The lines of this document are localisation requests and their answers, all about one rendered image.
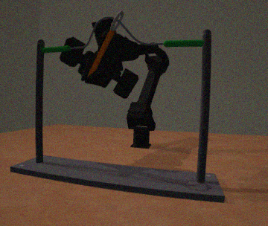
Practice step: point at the orange handle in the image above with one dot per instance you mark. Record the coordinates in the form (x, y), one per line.
(106, 41)

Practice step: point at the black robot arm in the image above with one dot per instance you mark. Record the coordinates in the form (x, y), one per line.
(121, 49)

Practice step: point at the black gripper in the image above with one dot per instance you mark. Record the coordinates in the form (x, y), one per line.
(105, 71)

